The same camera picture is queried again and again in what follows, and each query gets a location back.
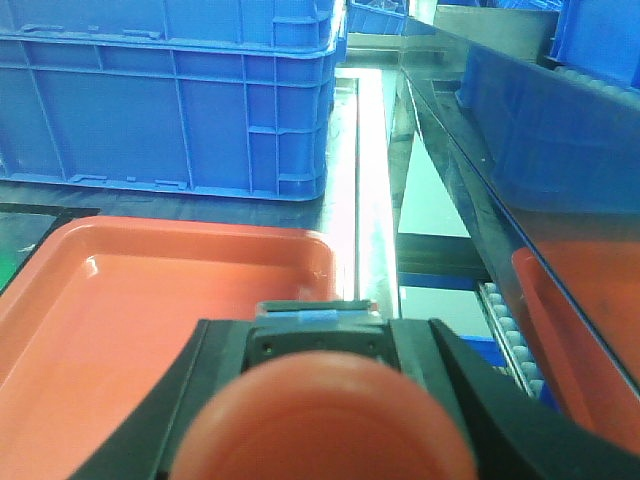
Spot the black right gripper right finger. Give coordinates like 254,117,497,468
389,319,639,479

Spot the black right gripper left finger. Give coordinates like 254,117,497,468
71,320,250,479

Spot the red push button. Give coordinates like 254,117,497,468
169,298,479,480

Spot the red plastic tray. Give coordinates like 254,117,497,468
0,215,337,401

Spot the blue ribbed crate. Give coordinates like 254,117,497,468
1,1,346,201

